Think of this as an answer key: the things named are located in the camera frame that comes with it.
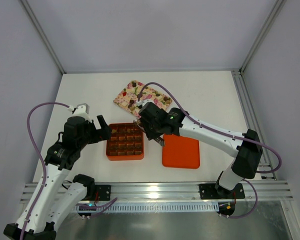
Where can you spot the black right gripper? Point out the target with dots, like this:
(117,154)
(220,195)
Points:
(148,128)

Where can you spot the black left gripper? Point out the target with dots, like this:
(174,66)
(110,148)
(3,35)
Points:
(95,130)

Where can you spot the metal tongs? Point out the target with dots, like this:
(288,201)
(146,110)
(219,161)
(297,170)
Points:
(158,139)

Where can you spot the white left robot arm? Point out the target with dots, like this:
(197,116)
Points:
(43,215)

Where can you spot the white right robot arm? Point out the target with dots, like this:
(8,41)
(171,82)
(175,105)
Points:
(243,147)

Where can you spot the orange chocolate box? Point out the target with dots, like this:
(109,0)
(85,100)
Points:
(126,143)

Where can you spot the floral tray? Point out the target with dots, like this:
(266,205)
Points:
(127,99)

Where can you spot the orange box lid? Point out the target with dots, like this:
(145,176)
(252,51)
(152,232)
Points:
(180,152)

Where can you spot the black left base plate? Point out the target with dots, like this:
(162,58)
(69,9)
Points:
(102,192)

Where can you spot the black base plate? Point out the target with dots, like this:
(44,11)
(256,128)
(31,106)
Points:
(209,191)
(102,192)

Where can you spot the aluminium table rail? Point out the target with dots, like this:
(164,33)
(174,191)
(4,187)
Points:
(134,192)

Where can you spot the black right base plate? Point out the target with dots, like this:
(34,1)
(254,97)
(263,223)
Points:
(209,191)

